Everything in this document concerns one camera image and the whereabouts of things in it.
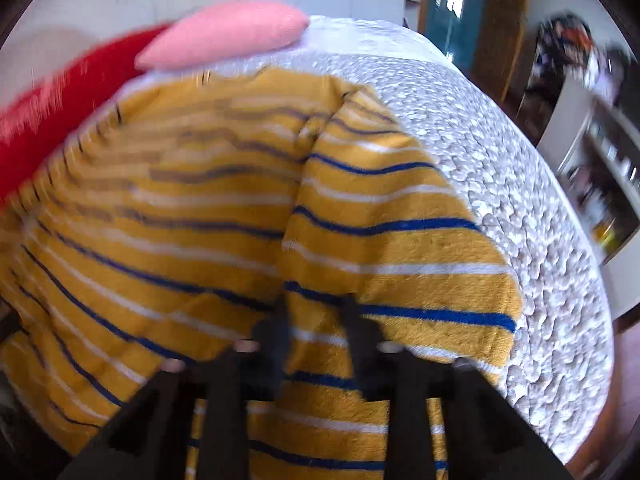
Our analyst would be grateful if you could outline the yellow striped knit sweater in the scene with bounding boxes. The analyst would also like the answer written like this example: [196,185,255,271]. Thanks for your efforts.
[1,67,521,479]

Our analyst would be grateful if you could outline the pile of clothes on shelf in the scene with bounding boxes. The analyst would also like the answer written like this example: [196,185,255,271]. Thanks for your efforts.
[526,13,603,89]

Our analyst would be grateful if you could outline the beige heart-patterned bedspread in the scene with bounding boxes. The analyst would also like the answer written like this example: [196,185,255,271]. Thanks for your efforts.
[118,49,613,478]

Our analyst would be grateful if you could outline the white shelf unit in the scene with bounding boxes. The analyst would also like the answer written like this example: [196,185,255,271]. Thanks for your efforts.
[537,78,639,318]

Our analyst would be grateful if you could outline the red patterned pillow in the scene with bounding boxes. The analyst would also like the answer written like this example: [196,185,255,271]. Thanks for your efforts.
[1,23,168,202]

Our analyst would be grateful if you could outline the pink pillow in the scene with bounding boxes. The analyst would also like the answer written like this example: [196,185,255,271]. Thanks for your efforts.
[134,0,310,70]

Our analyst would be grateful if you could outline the teal door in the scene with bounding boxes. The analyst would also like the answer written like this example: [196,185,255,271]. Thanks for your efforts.
[425,0,485,73]

